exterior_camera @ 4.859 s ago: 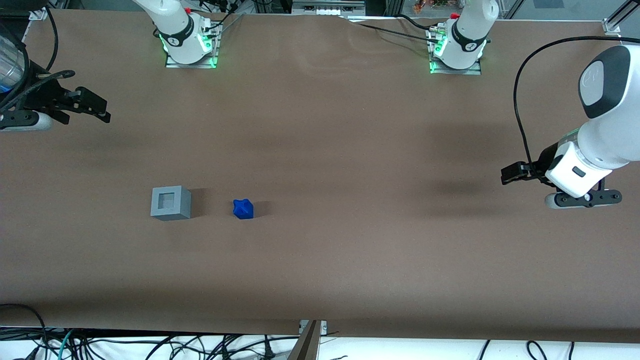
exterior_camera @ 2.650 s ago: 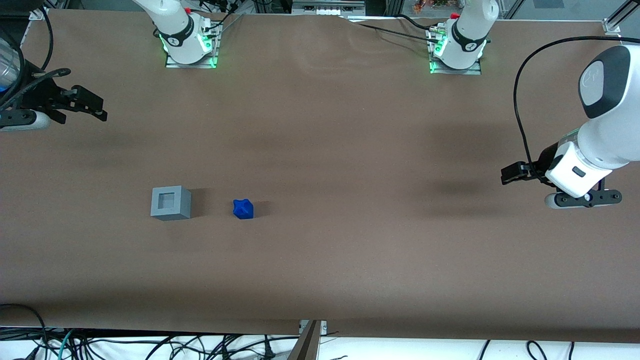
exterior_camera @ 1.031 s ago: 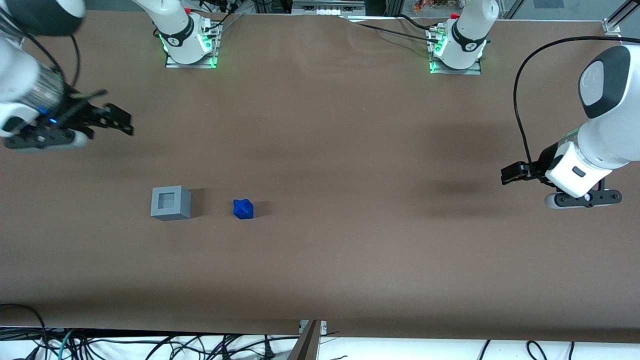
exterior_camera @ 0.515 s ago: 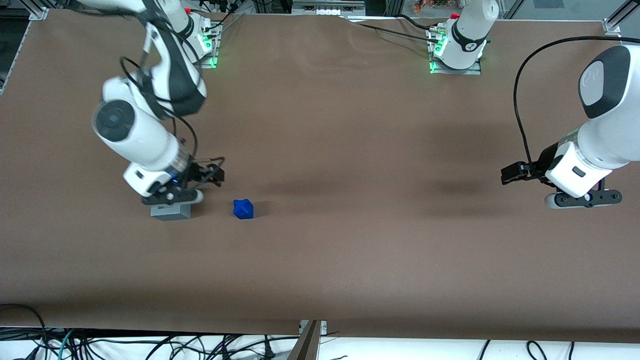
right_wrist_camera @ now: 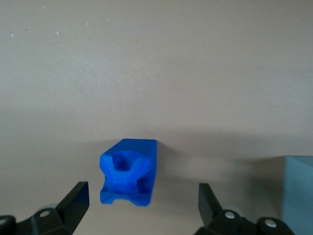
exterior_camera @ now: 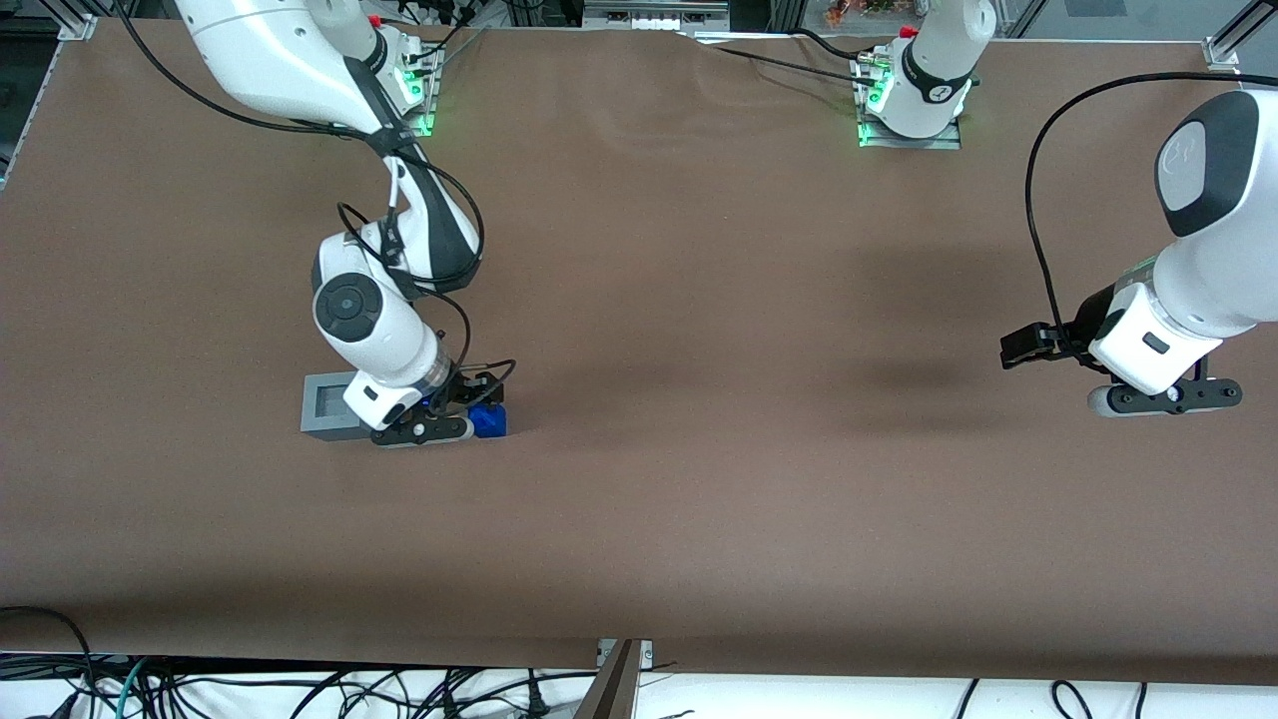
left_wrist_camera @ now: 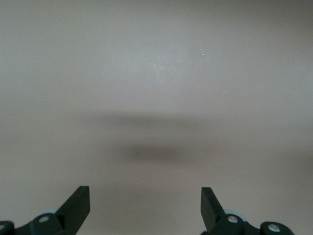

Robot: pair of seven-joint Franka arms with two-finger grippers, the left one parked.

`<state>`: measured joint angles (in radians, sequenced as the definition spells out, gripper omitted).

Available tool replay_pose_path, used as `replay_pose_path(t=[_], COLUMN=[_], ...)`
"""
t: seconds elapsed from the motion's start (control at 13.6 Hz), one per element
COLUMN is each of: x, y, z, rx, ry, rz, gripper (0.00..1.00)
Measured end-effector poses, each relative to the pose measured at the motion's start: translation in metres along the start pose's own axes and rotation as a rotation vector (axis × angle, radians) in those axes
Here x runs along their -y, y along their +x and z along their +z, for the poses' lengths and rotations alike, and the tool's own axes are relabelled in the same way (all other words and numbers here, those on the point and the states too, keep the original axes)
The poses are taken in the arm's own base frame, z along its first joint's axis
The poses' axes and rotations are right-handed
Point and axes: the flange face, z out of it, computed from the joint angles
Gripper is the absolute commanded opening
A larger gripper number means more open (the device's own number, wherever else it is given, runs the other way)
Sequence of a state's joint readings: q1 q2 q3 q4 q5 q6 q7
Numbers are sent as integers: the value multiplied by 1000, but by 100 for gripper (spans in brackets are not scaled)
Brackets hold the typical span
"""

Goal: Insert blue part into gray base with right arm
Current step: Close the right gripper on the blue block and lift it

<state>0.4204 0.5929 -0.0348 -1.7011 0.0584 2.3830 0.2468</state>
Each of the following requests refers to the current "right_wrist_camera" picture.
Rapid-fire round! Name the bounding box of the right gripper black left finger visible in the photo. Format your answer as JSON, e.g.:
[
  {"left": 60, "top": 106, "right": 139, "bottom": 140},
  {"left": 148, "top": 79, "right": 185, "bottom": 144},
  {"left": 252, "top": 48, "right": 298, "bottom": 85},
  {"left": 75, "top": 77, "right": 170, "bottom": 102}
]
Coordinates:
[{"left": 0, "top": 181, "right": 90, "bottom": 235}]

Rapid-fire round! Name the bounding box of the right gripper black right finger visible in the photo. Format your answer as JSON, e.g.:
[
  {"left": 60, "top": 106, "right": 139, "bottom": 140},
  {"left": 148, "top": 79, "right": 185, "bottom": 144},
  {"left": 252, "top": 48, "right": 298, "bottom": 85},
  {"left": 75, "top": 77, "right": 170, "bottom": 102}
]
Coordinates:
[{"left": 194, "top": 182, "right": 295, "bottom": 235}]

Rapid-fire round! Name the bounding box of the blue plastic part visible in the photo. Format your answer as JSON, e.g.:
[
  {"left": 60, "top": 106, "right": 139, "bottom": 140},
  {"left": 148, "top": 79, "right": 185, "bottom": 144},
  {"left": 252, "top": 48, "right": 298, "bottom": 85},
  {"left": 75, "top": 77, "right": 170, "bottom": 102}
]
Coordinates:
[{"left": 99, "top": 138, "right": 158, "bottom": 207}]

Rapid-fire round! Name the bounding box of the light blue hollow cube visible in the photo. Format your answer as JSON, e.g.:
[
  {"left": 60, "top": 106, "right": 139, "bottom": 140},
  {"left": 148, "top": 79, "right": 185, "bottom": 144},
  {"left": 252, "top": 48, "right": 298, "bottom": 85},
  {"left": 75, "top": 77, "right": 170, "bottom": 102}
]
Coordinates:
[{"left": 280, "top": 155, "right": 313, "bottom": 235}]

